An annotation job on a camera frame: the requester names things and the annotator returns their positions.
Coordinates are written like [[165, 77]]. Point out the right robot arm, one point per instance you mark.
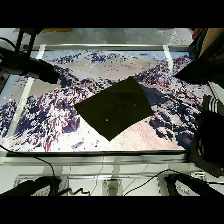
[[200, 71]]

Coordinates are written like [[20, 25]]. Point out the dark green garment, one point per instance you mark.
[[115, 108]]

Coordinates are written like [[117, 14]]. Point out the silver frame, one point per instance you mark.
[[100, 160]]

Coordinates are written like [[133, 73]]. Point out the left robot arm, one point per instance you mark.
[[36, 68]]

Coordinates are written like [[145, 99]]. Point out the black white striped garment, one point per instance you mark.
[[213, 104]]

